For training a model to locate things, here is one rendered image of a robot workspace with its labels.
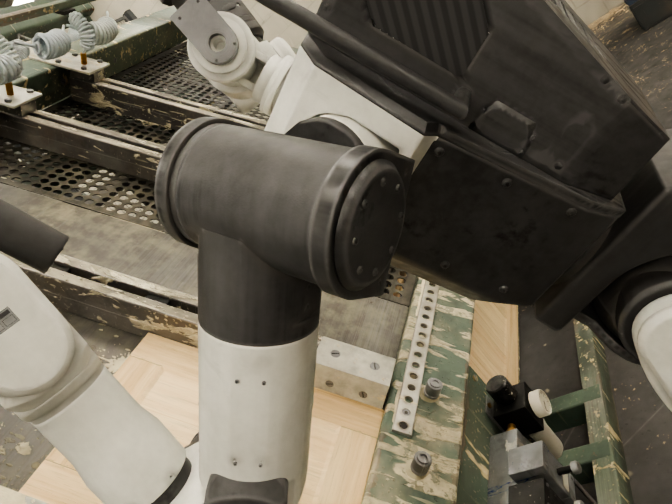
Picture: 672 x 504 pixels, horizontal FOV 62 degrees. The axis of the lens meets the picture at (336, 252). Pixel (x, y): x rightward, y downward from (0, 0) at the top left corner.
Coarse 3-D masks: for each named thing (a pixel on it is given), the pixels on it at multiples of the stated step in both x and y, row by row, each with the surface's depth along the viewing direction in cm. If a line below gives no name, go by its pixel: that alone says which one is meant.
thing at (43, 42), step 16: (64, 0) 152; (80, 0) 157; (0, 16) 133; (16, 16) 136; (32, 16) 141; (48, 32) 143; (64, 32) 145; (96, 32) 155; (112, 32) 161; (48, 48) 140; (64, 48) 144; (0, 64) 126; (16, 64) 130; (0, 80) 126
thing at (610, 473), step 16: (576, 320) 187; (576, 336) 181; (592, 336) 176; (592, 352) 171; (592, 368) 166; (592, 384) 161; (608, 384) 165; (592, 400) 157; (608, 400) 157; (592, 416) 153; (608, 416) 151; (592, 432) 149; (608, 432) 145; (592, 464) 142; (608, 464) 138; (624, 464) 143; (608, 480) 135; (624, 480) 137; (608, 496) 132; (624, 496) 132
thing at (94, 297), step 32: (64, 256) 97; (64, 288) 93; (96, 288) 92; (128, 288) 95; (160, 288) 94; (96, 320) 95; (128, 320) 93; (160, 320) 91; (192, 320) 90; (320, 352) 89; (352, 352) 90; (320, 384) 89; (352, 384) 87; (384, 384) 86
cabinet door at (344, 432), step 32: (160, 352) 90; (192, 352) 91; (128, 384) 84; (160, 384) 86; (192, 384) 87; (160, 416) 81; (192, 416) 82; (320, 416) 85; (352, 416) 86; (320, 448) 81; (352, 448) 82; (32, 480) 70; (64, 480) 71; (320, 480) 77; (352, 480) 78
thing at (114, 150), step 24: (0, 48) 128; (0, 96) 133; (24, 96) 135; (0, 120) 136; (24, 120) 134; (48, 120) 136; (72, 120) 137; (48, 144) 136; (72, 144) 134; (96, 144) 133; (120, 144) 132; (144, 144) 134; (120, 168) 134; (144, 168) 133
